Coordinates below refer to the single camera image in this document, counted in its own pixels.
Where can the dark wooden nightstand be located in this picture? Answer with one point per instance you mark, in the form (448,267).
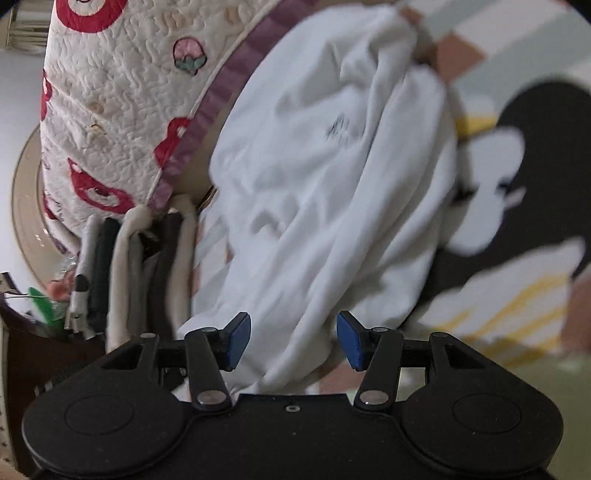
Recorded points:
(34,358)

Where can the beige wooden bed frame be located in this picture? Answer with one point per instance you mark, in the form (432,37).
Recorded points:
(194,180)

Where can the round beige floor rug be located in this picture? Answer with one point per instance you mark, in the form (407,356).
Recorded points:
(41,254)

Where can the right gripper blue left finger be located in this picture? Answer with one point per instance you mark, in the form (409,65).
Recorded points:
(210,352)

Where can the white red quilted blanket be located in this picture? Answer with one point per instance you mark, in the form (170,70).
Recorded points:
(131,90)

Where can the white t-shirt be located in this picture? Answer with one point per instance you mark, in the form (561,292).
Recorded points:
(332,173)

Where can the stack of folded clothes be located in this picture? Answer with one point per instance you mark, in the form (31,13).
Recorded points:
(132,277)

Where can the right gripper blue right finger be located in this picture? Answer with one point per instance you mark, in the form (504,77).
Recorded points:
(377,352)

